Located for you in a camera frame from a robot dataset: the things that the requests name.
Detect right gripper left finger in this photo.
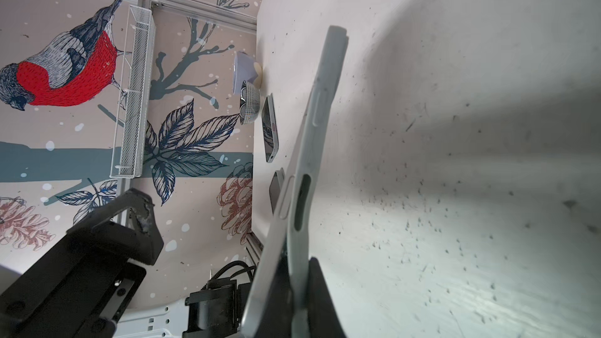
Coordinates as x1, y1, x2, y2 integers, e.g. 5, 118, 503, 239
1, 189, 164, 337

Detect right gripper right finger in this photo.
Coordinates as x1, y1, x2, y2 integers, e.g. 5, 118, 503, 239
255, 256, 346, 337

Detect light blue phone case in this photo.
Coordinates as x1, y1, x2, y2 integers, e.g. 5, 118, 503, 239
240, 26, 349, 337

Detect black phone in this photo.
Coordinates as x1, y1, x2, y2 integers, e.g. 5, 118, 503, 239
269, 168, 285, 214
261, 94, 279, 163

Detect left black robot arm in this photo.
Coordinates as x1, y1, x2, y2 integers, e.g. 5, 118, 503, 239
114, 261, 256, 337

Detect dark grey flower dish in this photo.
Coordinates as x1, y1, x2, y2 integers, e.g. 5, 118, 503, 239
239, 81, 261, 125

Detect lavender bowl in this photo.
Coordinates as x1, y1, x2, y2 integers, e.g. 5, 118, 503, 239
233, 52, 263, 95

